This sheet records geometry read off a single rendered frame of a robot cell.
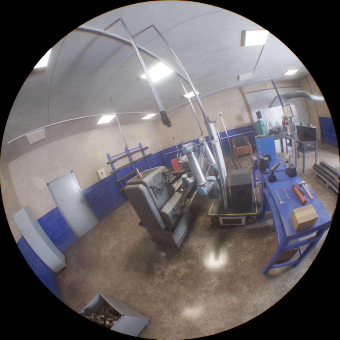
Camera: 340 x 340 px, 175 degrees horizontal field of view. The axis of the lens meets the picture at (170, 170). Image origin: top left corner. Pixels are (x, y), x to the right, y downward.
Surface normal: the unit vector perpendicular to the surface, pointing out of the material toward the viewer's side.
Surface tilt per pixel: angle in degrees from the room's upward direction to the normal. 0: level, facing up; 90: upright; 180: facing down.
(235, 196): 90
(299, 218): 0
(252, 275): 0
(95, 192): 90
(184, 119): 90
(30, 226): 90
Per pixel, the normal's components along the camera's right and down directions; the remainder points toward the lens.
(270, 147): -0.47, 0.38
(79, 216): 0.81, -0.16
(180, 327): -0.34, -0.91
